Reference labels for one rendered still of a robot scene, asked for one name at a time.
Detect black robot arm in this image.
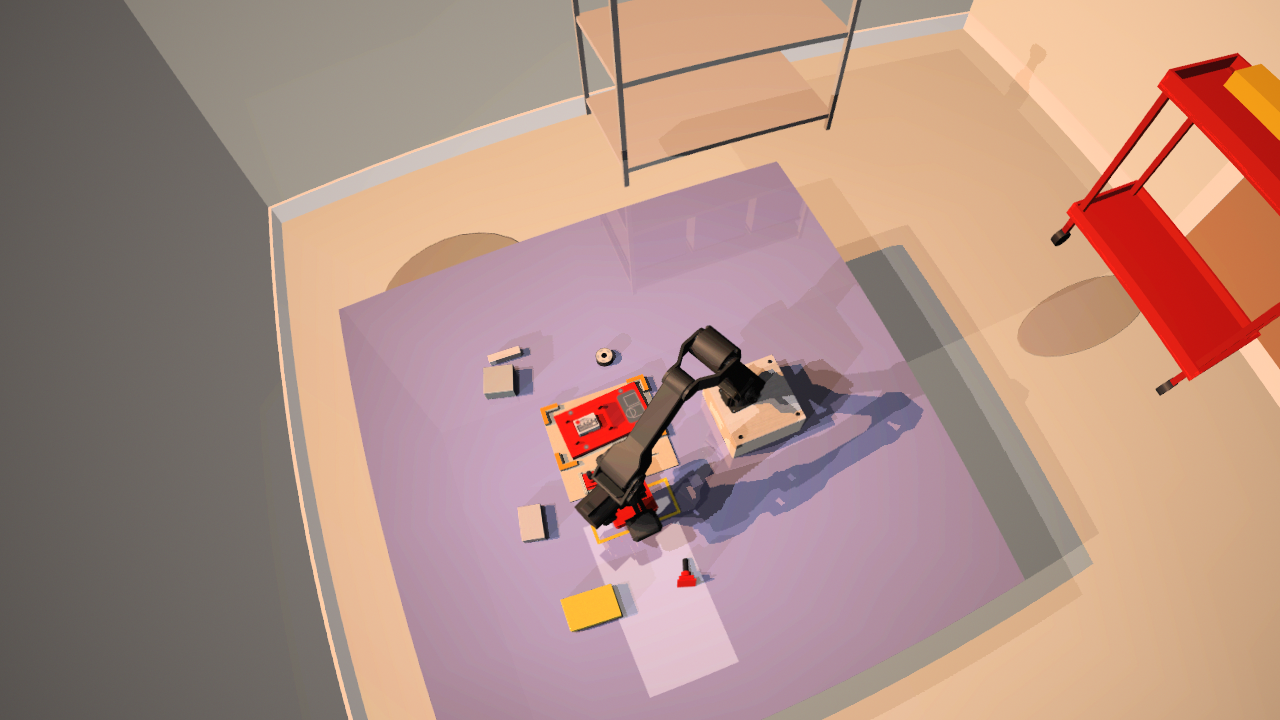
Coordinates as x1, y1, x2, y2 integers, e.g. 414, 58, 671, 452
573, 325, 765, 529

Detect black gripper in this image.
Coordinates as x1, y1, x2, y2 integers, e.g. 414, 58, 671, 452
625, 484, 662, 542

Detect yellow curved block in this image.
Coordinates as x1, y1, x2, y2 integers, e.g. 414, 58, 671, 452
561, 584, 622, 632

